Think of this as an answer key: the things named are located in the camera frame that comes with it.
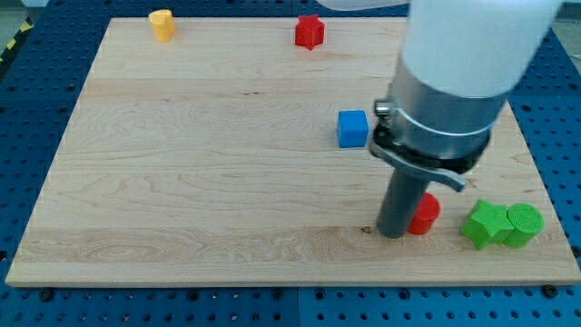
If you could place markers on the green star block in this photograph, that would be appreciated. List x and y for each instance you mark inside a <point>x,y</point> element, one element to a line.
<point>487,223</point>

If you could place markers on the red cylinder block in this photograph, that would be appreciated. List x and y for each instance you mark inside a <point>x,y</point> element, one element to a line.
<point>427,213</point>

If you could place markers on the silver clamp with lever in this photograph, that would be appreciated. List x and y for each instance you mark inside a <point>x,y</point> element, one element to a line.
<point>408,159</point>

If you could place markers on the light wooden board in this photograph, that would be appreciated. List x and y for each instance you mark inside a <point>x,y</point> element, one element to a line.
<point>212,160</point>

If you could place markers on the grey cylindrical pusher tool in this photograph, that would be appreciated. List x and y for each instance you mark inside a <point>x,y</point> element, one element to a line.
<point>400,203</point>

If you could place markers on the green cylinder block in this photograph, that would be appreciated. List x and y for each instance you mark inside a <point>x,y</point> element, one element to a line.
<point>527,222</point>

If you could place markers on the red star block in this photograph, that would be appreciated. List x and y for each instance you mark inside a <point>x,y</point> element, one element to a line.
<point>309,31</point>

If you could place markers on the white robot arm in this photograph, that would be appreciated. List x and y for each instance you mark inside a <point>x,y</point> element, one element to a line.
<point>457,63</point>

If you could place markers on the blue cube block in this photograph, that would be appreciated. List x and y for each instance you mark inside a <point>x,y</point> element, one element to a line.
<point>352,129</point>

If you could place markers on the yellow heart block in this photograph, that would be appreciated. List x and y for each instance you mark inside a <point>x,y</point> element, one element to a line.
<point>162,24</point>

